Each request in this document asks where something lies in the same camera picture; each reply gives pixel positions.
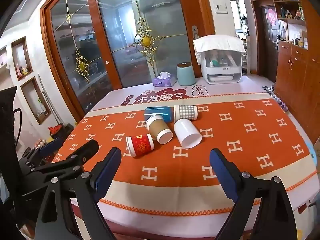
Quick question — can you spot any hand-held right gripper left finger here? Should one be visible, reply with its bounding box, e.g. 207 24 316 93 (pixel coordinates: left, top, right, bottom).
35 147 123 240

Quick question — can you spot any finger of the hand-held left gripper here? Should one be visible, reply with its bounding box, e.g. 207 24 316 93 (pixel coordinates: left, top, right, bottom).
32 139 100 178
24 137 64 167

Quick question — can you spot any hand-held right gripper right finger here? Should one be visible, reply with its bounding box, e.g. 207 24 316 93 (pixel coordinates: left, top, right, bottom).
209 147 298 240

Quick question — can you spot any red paper cup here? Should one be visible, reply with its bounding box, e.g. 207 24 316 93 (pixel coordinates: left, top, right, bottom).
126 133 155 158

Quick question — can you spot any white paper cup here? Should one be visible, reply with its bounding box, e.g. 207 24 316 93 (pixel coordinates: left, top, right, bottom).
174 119 202 149

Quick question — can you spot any brown paper cup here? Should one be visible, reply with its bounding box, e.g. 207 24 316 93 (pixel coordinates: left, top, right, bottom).
145 115 173 145

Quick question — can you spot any grey checked paper cup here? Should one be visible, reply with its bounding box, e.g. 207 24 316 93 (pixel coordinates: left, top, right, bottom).
174 104 198 121

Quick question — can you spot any blue paper cup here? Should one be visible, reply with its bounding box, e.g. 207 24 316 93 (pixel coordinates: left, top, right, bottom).
144 106 175 123

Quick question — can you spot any red plastic bag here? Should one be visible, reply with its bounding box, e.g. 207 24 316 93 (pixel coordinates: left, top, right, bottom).
48 126 62 137

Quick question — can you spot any orange patterned blanket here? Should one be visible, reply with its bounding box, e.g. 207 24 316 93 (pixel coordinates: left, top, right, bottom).
51 93 319 217

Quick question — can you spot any grey metal pole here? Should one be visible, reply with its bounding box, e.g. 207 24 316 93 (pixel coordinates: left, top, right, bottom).
37 74 57 129

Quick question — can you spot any light blue stool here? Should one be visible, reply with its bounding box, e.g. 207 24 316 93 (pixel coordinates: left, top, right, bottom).
305 137 320 161

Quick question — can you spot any row of slippers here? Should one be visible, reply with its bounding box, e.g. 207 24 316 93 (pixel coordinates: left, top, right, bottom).
262 85 288 111

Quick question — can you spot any teal canister with brown lid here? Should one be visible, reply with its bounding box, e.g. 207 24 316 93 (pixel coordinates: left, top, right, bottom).
176 62 196 86

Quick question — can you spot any purple tissue box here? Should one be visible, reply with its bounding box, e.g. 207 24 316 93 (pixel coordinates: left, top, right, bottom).
152 72 177 87

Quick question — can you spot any wood framed glass sliding door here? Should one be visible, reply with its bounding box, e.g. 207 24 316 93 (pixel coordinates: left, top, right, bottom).
41 0 123 124
86 0 216 87

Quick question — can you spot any white countertop cabinet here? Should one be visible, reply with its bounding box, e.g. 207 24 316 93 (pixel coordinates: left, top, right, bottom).
199 50 243 85

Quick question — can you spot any white shoe rack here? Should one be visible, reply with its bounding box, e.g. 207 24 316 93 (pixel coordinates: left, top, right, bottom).
241 36 251 75

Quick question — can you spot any white folded towel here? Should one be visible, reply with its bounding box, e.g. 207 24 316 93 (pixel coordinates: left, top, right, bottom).
193 34 246 53

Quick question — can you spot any dark entrance door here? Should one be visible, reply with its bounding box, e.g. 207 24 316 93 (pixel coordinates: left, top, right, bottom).
262 6 281 82

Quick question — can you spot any pink door poster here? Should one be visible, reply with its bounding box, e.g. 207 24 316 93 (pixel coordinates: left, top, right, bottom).
265 7 277 25

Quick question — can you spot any black cable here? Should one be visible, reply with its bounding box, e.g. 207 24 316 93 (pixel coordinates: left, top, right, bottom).
12 108 24 146

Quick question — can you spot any wooden wall niche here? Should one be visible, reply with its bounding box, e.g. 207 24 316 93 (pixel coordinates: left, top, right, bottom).
11 37 34 81
21 77 52 125

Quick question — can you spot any wooden wall cabinet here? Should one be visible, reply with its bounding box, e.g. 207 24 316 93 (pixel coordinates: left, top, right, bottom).
269 0 320 137

